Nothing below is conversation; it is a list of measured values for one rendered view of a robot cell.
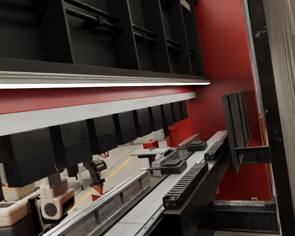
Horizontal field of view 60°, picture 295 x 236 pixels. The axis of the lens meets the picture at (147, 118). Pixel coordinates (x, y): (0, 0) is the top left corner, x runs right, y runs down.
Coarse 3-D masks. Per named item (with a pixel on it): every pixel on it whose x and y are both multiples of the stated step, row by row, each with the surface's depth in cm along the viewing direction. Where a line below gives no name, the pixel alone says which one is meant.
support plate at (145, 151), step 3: (162, 147) 202; (165, 147) 200; (168, 147) 197; (141, 150) 205; (144, 150) 203; (147, 150) 201; (135, 153) 198; (138, 153) 196; (141, 153) 193; (144, 153) 191; (147, 153) 189; (150, 153) 188; (153, 153) 187; (156, 153) 186; (159, 153) 185
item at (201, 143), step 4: (192, 144) 176; (196, 144) 175; (200, 144) 175; (204, 144) 176; (172, 148) 188; (176, 148) 186; (180, 148) 184; (184, 148) 182; (188, 148) 177; (192, 148) 175; (196, 148) 174; (200, 148) 173; (204, 148) 174
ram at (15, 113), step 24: (0, 96) 75; (24, 96) 82; (48, 96) 91; (72, 96) 102; (96, 96) 116; (120, 96) 134; (144, 96) 159; (168, 96) 195; (192, 96) 253; (0, 120) 74; (24, 120) 81; (48, 120) 90; (72, 120) 100
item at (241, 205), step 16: (208, 208) 117; (224, 208) 114; (240, 208) 112; (256, 208) 109; (272, 208) 107; (208, 224) 118; (224, 224) 115; (240, 224) 111; (256, 224) 109; (272, 224) 105
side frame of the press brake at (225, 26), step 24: (216, 0) 243; (240, 0) 234; (216, 24) 246; (240, 24) 237; (216, 48) 249; (240, 48) 239; (216, 72) 251; (240, 72) 242; (216, 96) 254; (192, 120) 268; (216, 120) 257; (240, 168) 253; (264, 168) 243; (240, 192) 256; (264, 192) 246
